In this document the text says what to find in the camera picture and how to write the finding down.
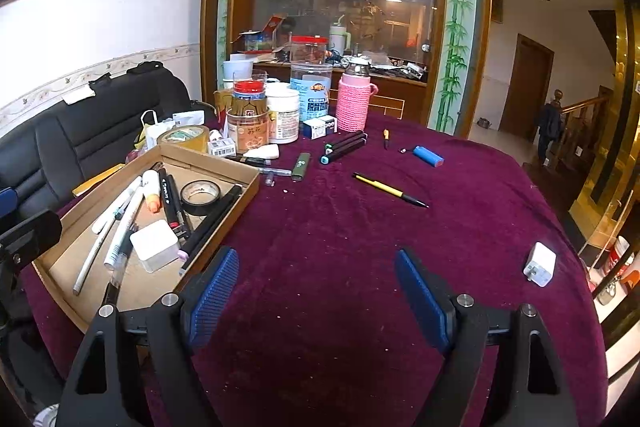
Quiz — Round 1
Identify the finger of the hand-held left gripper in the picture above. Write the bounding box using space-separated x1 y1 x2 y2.
0 187 19 221
0 209 63 269

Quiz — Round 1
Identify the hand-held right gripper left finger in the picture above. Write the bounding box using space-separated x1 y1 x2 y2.
54 246 241 427

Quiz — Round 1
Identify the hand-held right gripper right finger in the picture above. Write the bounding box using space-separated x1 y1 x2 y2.
394 248 579 427

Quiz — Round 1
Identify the shallow cardboard box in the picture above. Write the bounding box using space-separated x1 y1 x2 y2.
31 143 261 335

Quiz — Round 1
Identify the white marker pen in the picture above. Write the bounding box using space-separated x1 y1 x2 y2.
72 189 147 296
92 177 144 235

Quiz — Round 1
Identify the white charger cube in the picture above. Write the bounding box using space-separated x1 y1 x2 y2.
522 242 557 288
129 219 181 274

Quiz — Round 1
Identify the white glue bottle orange cap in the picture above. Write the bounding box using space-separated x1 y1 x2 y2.
141 169 163 214

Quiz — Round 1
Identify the black marker pink end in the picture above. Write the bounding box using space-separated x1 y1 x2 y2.
177 184 244 258

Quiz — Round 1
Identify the black tape roll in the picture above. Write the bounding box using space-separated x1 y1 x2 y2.
179 180 222 217

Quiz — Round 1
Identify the yellow folder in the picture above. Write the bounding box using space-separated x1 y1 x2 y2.
72 163 126 198

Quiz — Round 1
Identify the black marker red end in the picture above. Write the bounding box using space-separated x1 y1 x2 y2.
156 166 182 230

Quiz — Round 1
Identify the black leather sofa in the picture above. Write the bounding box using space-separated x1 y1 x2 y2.
0 62 206 228

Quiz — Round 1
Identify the yellow and black pen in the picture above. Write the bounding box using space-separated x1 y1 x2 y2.
352 172 430 208

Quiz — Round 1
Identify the purple tablecloth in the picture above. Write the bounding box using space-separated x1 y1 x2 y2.
20 114 608 427

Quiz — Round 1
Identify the blue lighter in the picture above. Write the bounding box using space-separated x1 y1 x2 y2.
414 146 445 168

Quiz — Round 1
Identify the green lighter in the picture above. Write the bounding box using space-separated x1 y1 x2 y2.
292 153 311 182

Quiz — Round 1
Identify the brown packing tape roll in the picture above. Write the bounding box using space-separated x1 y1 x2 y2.
156 125 211 154

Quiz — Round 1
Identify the black marker green end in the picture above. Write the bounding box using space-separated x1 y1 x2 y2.
324 131 367 154

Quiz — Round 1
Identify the white plastic bag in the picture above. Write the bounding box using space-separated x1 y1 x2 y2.
135 109 206 148

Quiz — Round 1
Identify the amber jar red lid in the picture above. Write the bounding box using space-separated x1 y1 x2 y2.
226 81 271 154

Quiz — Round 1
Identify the yellow carton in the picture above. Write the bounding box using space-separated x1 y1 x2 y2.
214 89 233 118

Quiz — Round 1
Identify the white plastic canister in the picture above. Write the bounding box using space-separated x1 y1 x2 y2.
265 84 301 144

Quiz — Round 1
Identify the small blue white box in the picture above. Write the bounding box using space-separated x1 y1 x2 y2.
302 116 338 140

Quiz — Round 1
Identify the red and white bottle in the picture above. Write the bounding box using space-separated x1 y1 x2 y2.
597 234 636 308

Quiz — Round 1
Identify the pink knit covered bottle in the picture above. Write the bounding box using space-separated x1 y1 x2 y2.
336 56 379 134

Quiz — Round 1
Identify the white cup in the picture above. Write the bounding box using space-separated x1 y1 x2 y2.
222 59 254 90

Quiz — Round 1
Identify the clear jar blue label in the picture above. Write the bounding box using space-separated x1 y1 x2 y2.
290 62 333 122

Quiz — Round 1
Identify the wooden door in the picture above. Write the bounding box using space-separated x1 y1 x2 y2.
499 33 555 142

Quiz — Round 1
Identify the wooden stair railing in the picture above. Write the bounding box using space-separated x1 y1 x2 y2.
557 86 615 168

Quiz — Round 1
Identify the gold pillar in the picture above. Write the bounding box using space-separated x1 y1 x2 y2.
570 0 640 248

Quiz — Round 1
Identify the colourful box on cabinet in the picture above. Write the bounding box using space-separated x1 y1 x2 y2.
230 14 288 55

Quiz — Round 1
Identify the clear jar red lid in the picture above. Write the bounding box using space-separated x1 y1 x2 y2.
290 36 330 65

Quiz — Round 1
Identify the white tumbler green lid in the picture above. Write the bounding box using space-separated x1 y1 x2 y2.
329 14 351 55

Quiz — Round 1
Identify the glass partition bamboo frame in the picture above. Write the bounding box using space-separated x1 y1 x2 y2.
200 0 493 138

